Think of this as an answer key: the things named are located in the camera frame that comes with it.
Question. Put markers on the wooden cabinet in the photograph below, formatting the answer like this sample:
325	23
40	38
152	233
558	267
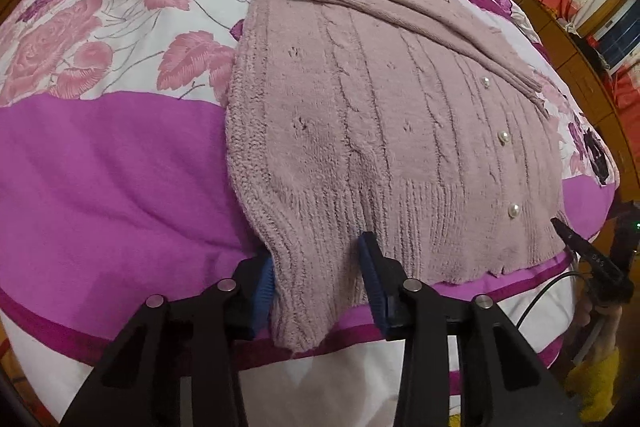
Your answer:
580	57

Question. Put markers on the blue white striped object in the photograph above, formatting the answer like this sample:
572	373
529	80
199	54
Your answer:
620	39

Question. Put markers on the floral purple bed quilt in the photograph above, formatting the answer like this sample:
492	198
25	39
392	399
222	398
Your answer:
125	157

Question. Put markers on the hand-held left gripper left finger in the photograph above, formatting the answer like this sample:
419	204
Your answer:
261	294

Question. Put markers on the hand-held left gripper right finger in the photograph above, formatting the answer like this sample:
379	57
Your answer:
374	287

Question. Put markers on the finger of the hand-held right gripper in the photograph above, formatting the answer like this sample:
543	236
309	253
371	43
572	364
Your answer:
595	267

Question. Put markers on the pink knitted cardigan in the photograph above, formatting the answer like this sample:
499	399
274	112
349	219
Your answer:
375	122

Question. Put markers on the person's right forearm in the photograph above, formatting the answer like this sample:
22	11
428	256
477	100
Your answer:
595	382

